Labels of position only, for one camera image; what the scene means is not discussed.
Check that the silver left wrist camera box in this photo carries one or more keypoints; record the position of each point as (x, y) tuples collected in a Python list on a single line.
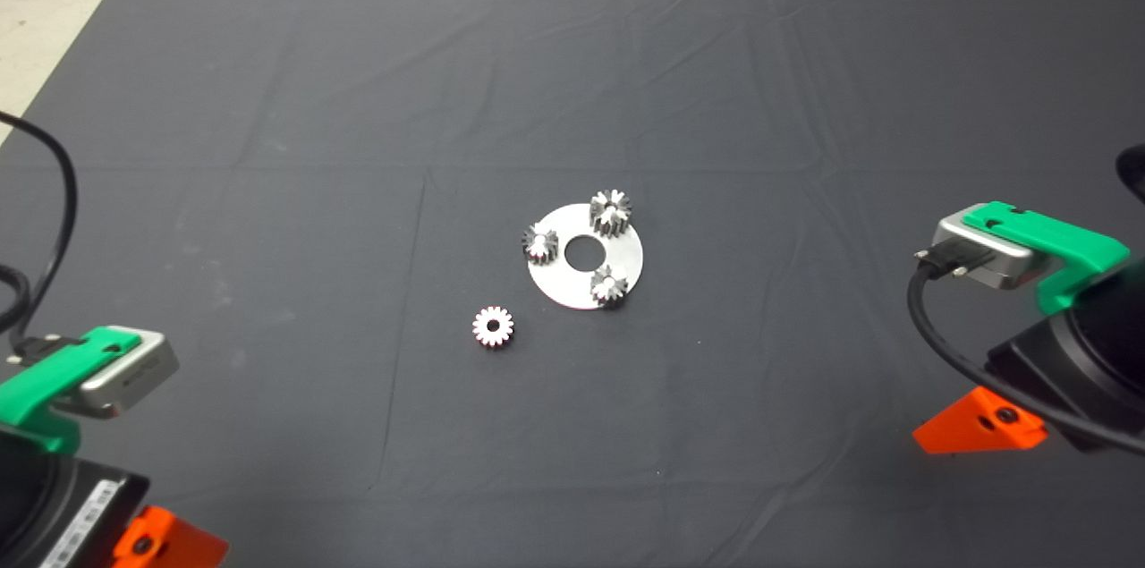
[(134, 371)]

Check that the green right camera mount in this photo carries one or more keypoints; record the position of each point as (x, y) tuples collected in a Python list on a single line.
[(1064, 241)]

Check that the round metal plate with hole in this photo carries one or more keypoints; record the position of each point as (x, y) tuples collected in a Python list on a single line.
[(572, 291)]

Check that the dark grey table cloth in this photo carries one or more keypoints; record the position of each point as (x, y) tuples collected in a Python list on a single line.
[(626, 58)]

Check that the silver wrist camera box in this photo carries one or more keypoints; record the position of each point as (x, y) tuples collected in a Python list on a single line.
[(1002, 259), (134, 371)]

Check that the green left camera mount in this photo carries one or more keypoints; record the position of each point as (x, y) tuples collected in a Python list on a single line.
[(36, 380)]

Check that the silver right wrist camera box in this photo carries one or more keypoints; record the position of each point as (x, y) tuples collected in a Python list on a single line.
[(1002, 259)]

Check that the small steel bevel gear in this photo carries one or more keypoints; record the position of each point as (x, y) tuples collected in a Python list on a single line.
[(540, 244), (608, 285), (483, 326)]

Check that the large steel bevel gear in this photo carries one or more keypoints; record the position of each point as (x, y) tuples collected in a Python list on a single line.
[(611, 212)]

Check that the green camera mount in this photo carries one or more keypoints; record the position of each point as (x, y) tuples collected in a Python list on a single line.
[(36, 380), (1064, 241)]

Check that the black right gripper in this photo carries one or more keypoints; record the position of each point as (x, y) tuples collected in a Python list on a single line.
[(1100, 344)]

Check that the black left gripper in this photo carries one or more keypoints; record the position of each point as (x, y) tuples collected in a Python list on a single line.
[(45, 514)]

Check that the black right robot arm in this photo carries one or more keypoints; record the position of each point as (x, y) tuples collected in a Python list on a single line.
[(1134, 173)]

